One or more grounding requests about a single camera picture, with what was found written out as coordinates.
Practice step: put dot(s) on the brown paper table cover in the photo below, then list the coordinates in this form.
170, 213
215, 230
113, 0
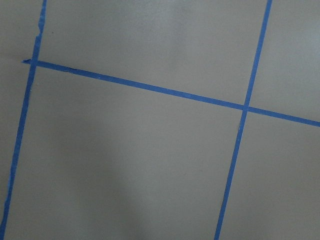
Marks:
159, 119

